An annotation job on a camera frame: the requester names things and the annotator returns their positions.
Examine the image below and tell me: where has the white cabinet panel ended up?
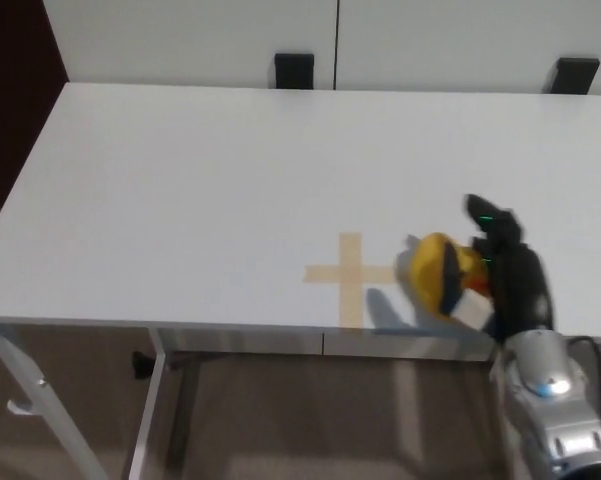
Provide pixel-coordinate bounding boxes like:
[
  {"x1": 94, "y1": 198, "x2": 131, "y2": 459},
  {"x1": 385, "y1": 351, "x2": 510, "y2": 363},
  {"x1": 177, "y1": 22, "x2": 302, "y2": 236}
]
[
  {"x1": 335, "y1": 0, "x2": 601, "y2": 96},
  {"x1": 42, "y1": 0, "x2": 340, "y2": 91}
]

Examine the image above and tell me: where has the right black wall bracket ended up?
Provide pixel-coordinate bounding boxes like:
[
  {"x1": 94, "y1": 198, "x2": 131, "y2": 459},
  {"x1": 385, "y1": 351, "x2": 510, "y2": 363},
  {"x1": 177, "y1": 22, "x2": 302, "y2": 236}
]
[{"x1": 553, "y1": 56, "x2": 601, "y2": 96}]

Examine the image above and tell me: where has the white hook on desk leg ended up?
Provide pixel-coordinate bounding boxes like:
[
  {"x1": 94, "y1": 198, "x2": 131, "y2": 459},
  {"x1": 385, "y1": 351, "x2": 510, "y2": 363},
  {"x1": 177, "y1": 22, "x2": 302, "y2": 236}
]
[{"x1": 6, "y1": 397, "x2": 40, "y2": 417}]

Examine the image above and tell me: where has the left black wall bracket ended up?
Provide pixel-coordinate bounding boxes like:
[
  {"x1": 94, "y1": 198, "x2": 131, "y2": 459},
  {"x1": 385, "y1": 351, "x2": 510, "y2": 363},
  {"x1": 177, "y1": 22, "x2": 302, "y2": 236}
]
[{"x1": 273, "y1": 51, "x2": 316, "y2": 91}]

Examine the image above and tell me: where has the white metal desk frame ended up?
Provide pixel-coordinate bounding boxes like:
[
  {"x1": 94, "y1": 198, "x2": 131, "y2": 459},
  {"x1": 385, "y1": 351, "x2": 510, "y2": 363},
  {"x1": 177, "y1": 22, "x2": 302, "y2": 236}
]
[{"x1": 0, "y1": 319, "x2": 511, "y2": 480}]

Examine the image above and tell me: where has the black wall bracket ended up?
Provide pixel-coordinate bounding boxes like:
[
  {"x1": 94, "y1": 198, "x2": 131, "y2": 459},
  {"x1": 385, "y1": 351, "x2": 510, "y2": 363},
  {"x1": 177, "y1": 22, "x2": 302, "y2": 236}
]
[
  {"x1": 273, "y1": 51, "x2": 316, "y2": 91},
  {"x1": 553, "y1": 56, "x2": 601, "y2": 96}
]

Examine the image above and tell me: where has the yellow rubber duck toy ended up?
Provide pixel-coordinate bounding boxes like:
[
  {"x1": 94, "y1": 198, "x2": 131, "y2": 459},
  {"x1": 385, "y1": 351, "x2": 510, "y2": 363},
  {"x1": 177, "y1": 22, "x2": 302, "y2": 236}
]
[{"x1": 410, "y1": 231, "x2": 492, "y2": 317}]

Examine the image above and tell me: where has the short beige tape strip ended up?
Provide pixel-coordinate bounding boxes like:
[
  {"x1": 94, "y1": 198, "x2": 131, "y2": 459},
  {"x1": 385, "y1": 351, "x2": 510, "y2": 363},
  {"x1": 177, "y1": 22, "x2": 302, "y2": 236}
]
[{"x1": 303, "y1": 263, "x2": 399, "y2": 286}]

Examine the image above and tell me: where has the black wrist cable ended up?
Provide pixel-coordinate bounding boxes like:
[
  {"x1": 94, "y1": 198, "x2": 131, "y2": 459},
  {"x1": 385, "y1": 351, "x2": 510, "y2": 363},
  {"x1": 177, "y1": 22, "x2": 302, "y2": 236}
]
[{"x1": 563, "y1": 335, "x2": 601, "y2": 424}]

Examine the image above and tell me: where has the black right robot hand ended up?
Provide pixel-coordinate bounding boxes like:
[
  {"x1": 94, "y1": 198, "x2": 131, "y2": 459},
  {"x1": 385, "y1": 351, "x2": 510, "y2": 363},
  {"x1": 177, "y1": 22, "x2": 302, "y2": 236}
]
[{"x1": 440, "y1": 193, "x2": 557, "y2": 347}]

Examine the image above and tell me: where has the long beige tape strip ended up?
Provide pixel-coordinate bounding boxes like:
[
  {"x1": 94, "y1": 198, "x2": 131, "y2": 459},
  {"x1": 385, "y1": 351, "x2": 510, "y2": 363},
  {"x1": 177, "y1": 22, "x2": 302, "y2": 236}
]
[{"x1": 337, "y1": 231, "x2": 366, "y2": 330}]

